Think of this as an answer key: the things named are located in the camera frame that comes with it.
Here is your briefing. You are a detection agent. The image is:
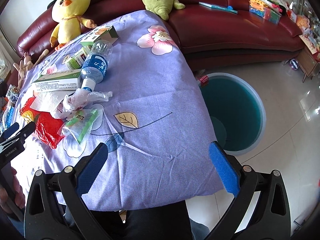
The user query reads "red plastic snack bag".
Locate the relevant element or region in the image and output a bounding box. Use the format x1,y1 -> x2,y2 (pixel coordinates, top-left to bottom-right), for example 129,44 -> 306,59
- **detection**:
20,97 -> 64,149

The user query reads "clear green snack packet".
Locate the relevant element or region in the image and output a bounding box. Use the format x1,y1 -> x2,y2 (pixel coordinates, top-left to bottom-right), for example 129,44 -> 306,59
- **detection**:
59,108 -> 100,145

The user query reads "teal round trash bin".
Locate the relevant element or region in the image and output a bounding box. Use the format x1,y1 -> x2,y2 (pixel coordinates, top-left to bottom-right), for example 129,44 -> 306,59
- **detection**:
199,73 -> 266,156

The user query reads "person's left hand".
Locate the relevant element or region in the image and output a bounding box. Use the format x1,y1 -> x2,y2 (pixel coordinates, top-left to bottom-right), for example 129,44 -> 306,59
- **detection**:
0,167 -> 26,214

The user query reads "white paper leaflet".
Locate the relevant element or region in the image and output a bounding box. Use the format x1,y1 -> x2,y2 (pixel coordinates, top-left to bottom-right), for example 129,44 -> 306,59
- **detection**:
30,90 -> 74,113

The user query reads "beige rabbit plush toy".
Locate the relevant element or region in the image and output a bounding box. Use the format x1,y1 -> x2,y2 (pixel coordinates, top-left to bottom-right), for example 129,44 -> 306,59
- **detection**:
13,49 -> 49,90

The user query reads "crumpled clear plastic bag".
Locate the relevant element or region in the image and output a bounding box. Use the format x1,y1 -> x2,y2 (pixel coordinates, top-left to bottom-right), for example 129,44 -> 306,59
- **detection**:
50,88 -> 113,119

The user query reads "long white green box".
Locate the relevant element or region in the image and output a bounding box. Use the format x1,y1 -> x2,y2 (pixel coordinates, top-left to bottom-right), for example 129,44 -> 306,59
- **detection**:
33,69 -> 81,92

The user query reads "clear plastic water bottle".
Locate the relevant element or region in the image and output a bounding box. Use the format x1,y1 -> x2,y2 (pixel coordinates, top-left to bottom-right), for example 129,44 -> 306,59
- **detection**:
81,40 -> 113,92

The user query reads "yellow chick plush toy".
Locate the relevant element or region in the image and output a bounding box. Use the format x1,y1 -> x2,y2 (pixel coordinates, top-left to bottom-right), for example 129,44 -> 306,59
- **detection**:
49,0 -> 97,51

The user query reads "green white medicine box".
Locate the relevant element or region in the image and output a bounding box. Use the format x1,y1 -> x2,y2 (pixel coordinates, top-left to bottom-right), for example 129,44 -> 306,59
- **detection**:
80,26 -> 119,47

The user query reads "red label on bin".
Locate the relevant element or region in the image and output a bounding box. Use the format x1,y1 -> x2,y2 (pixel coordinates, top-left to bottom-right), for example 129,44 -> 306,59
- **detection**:
199,75 -> 209,87

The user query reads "small ball under table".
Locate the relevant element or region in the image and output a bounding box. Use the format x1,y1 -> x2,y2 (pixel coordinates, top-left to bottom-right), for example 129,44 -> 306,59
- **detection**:
289,59 -> 299,70

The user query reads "wooden side table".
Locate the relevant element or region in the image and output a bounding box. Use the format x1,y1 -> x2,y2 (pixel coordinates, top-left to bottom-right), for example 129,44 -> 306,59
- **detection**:
296,46 -> 319,83

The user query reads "thin teal book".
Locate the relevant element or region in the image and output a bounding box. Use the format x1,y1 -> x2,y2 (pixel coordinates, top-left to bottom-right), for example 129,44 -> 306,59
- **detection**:
199,2 -> 238,14

